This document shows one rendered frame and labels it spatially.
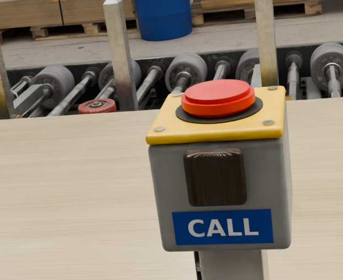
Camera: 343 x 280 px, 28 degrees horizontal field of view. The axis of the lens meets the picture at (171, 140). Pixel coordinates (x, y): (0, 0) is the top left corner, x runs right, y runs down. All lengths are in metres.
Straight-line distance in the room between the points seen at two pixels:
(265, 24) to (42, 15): 5.38
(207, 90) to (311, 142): 0.80
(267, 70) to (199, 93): 1.12
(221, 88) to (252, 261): 0.10
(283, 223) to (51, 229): 0.66
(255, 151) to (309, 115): 0.94
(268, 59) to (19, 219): 0.68
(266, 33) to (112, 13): 0.33
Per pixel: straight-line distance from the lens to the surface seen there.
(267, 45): 1.48
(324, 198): 0.98
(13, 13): 6.86
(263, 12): 1.46
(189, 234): 0.37
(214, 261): 0.40
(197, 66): 1.93
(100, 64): 2.11
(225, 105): 0.36
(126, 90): 1.55
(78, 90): 1.96
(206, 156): 0.34
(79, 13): 6.62
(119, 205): 1.02
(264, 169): 0.35
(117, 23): 1.51
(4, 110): 1.66
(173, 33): 6.03
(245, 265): 0.40
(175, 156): 0.36
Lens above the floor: 1.34
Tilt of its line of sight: 21 degrees down
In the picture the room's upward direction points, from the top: 8 degrees counter-clockwise
